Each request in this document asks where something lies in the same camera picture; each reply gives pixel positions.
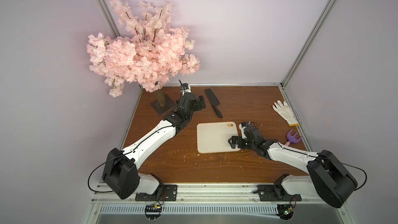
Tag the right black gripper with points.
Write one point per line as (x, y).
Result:
(236, 141)

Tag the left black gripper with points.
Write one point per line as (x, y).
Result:
(196, 107)

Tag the black kitchen knife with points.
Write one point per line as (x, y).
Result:
(213, 101)

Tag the cream cutting board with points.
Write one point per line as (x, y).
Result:
(213, 137)

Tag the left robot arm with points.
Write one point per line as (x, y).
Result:
(121, 166)

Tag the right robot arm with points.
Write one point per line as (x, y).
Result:
(325, 176)

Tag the right electronics board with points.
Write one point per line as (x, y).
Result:
(285, 212)

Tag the electronics board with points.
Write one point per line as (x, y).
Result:
(153, 211)
(285, 212)

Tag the left electronics board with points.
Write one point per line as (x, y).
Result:
(153, 211)

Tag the purple toy fork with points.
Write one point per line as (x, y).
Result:
(293, 138)

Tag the white work glove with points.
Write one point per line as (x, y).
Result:
(284, 110)

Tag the pink cherry blossom tree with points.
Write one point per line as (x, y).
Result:
(154, 53)

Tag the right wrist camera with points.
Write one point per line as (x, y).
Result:
(243, 126)

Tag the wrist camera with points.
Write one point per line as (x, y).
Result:
(185, 87)
(243, 126)

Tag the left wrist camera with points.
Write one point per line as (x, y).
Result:
(185, 87)

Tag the aluminium front rail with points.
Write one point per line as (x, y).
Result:
(229, 193)

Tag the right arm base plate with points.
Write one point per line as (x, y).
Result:
(275, 194)

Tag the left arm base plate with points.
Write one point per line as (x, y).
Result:
(163, 193)

